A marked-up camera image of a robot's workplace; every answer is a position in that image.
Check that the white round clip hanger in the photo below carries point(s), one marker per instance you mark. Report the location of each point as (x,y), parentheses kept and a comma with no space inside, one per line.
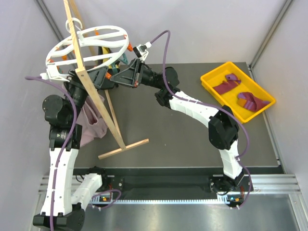
(113,37)

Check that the grey slotted cable duct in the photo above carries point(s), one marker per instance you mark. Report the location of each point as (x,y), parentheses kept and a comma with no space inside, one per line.
(218,200)

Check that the maroon orange striped sock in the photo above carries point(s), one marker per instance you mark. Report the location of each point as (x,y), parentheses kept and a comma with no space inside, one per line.
(250,102)

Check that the purple sock piece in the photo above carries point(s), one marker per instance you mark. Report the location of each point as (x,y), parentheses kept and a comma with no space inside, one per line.
(233,77)

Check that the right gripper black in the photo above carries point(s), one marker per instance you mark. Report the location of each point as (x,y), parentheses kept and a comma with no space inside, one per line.
(132,75)

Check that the black yellow sock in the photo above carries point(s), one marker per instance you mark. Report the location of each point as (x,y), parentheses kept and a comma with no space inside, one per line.
(113,68)

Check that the pink sock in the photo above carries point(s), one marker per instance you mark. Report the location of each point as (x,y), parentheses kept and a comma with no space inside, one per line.
(93,124)

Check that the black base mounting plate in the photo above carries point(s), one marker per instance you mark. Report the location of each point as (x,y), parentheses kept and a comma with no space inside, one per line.
(204,178)

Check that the maroon sock flat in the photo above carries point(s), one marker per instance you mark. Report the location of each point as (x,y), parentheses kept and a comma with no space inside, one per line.
(225,86)

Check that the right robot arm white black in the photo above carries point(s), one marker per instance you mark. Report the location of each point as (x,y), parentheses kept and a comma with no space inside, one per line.
(222,127)

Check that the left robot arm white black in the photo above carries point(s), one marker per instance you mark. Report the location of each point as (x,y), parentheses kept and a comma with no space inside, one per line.
(63,209)

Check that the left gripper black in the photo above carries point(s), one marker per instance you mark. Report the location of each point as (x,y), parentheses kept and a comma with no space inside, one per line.
(97,75)

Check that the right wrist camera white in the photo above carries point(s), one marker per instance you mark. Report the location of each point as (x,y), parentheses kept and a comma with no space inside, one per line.
(141,50)

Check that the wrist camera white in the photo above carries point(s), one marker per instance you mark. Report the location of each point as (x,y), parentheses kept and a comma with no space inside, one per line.
(141,50)
(52,74)

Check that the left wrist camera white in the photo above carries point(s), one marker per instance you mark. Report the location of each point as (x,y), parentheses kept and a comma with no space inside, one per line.
(52,74)

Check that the yellow plastic tray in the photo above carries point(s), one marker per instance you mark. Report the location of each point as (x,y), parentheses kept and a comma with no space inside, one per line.
(217,76)

